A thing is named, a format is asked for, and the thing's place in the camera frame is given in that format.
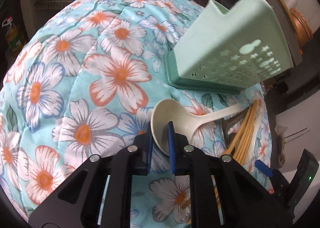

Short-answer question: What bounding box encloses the bamboo chopstick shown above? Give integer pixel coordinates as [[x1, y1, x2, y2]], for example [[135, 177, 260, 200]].
[[233, 100, 258, 165], [223, 100, 258, 155], [236, 112, 256, 165]]

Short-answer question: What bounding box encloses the cream plastic ladle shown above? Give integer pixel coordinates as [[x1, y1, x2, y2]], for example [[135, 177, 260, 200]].
[[151, 99, 247, 156]]

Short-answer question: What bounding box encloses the white rice paddle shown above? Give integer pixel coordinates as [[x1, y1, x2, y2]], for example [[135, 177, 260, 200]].
[[244, 111, 263, 164]]

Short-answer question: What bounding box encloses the stainless steel spoon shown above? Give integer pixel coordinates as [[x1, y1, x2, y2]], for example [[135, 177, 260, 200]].
[[221, 114, 241, 147]]

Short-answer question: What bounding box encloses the floral turquoise quilt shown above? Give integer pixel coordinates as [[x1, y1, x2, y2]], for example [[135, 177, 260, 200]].
[[1, 0, 272, 223]]

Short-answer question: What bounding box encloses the green plastic utensil holder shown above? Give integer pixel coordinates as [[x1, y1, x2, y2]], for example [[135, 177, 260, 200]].
[[164, 0, 293, 93]]

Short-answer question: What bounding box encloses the copper pot with baskets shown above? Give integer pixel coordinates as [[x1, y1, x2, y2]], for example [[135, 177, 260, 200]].
[[290, 8, 313, 48]]

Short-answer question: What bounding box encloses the cooking oil bottle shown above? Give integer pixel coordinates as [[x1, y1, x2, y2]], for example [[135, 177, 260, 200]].
[[2, 16, 26, 57]]

